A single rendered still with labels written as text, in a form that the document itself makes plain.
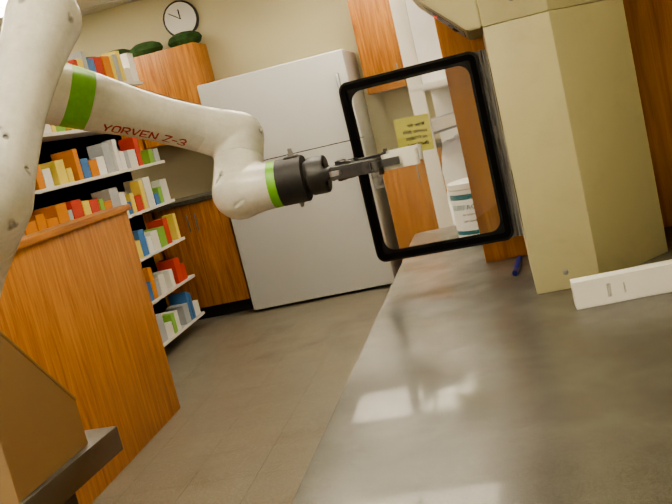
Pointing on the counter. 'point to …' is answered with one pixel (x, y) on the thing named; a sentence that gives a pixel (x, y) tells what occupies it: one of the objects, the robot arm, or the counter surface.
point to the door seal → (487, 145)
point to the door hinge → (501, 141)
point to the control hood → (456, 14)
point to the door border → (484, 144)
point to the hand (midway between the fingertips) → (410, 155)
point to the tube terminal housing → (574, 136)
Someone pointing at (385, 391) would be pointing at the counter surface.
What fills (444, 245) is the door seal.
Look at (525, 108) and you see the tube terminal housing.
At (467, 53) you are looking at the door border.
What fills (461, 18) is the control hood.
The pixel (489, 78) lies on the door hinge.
